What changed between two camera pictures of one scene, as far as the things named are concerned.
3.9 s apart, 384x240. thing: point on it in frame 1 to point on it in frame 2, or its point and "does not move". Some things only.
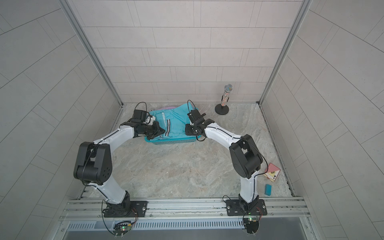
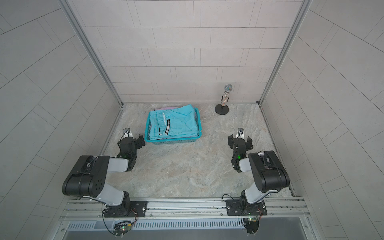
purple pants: (167, 108) does not move
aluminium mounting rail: (208, 210) does not move
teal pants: (174, 120) does not move
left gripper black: (157, 132) to (138, 142)
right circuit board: (251, 224) does not move
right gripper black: (189, 129) to (232, 141)
